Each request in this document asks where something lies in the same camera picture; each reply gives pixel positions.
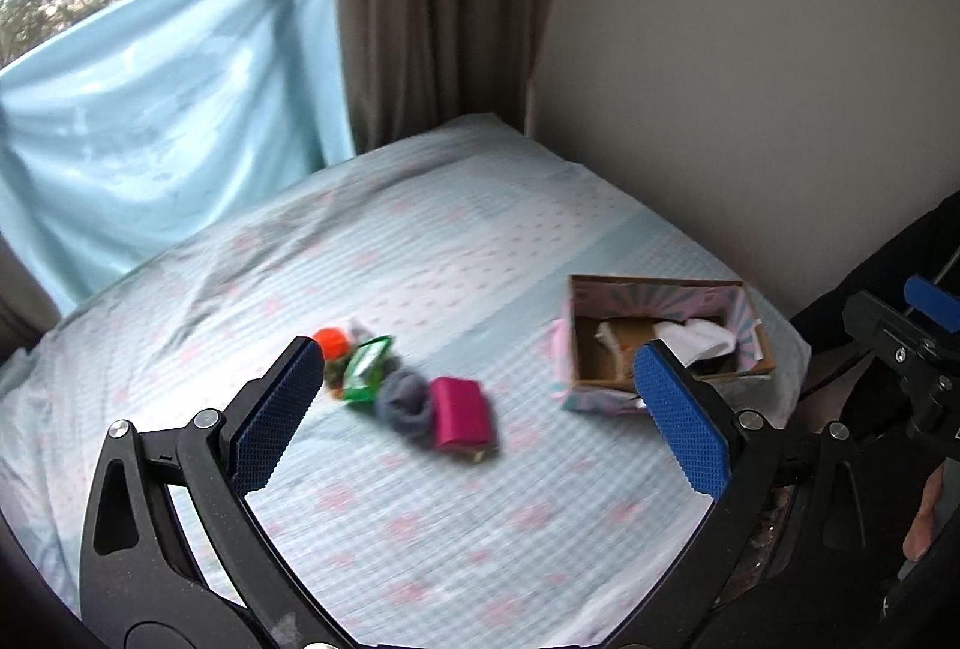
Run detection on magenta pouch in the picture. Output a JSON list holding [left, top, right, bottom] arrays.
[[430, 377, 499, 462]]

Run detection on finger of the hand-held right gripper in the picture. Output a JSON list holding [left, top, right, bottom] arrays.
[[903, 275, 960, 336]]

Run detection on beige curtain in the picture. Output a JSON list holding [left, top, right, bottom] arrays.
[[330, 0, 545, 159]]

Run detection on green packet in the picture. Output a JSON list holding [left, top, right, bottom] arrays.
[[341, 335, 397, 406]]

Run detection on printed cardboard box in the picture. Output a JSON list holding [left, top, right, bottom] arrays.
[[553, 274, 778, 414]]

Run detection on dark cloth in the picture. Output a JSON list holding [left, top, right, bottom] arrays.
[[787, 191, 960, 354]]

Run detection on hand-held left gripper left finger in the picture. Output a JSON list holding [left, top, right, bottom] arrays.
[[80, 335, 355, 649]]

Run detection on grey sock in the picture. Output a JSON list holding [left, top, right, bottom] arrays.
[[375, 367, 436, 446]]

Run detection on white cloth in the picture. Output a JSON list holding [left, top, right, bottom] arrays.
[[651, 317, 740, 366]]

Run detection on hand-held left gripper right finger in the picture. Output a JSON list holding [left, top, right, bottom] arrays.
[[606, 340, 856, 649]]

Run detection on orange ball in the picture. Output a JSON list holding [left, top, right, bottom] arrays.
[[312, 327, 353, 365]]

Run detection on person's right hand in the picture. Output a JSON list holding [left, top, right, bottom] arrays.
[[903, 461, 947, 564]]

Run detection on bed with light blue sheet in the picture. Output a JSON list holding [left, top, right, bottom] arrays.
[[0, 113, 812, 646]]

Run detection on light blue hanging cloth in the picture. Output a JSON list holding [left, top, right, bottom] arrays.
[[0, 0, 357, 320]]

